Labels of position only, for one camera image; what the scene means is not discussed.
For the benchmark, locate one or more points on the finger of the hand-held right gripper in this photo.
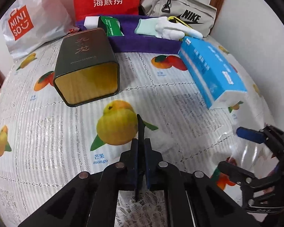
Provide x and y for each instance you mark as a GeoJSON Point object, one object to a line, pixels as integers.
{"type": "Point", "coordinates": [234, 171]}
{"type": "Point", "coordinates": [248, 133]}

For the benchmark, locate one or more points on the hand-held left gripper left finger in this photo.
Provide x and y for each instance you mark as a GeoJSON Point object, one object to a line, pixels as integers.
{"type": "Point", "coordinates": [134, 160]}

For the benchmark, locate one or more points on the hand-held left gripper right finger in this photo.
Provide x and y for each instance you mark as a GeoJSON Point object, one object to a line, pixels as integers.
{"type": "Point", "coordinates": [148, 160]}

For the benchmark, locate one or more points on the yellow black striped fabric pouch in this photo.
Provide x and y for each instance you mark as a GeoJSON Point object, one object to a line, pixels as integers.
{"type": "Point", "coordinates": [179, 21]}

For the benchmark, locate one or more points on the mint white glove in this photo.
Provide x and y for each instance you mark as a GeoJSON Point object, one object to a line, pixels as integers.
{"type": "Point", "coordinates": [165, 27]}

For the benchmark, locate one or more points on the green wet wipe packet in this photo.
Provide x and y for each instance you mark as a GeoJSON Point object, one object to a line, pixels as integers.
{"type": "Point", "coordinates": [111, 26]}

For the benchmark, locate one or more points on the white sponge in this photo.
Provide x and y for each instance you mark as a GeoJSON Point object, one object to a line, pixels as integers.
{"type": "Point", "coordinates": [91, 22]}

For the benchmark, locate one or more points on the blue tissue pack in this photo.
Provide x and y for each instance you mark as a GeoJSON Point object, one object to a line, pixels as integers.
{"type": "Point", "coordinates": [208, 68]}

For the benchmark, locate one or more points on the fruit print tablecloth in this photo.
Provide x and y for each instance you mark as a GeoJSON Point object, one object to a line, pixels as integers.
{"type": "Point", "coordinates": [49, 123]}

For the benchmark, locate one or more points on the dark green tin box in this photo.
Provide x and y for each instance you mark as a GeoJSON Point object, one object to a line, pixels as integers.
{"type": "Point", "coordinates": [85, 59]}

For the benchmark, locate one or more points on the purple towel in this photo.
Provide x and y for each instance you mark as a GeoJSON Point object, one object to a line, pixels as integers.
{"type": "Point", "coordinates": [144, 45]}

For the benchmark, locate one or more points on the red paper bag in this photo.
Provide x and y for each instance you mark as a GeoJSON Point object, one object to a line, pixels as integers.
{"type": "Point", "coordinates": [108, 10]}

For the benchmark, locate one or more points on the grey waist bag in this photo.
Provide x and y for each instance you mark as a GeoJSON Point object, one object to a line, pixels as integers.
{"type": "Point", "coordinates": [156, 4]}

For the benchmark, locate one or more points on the white plastic shopping bag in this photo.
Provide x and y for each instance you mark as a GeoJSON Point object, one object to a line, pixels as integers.
{"type": "Point", "coordinates": [45, 11]}

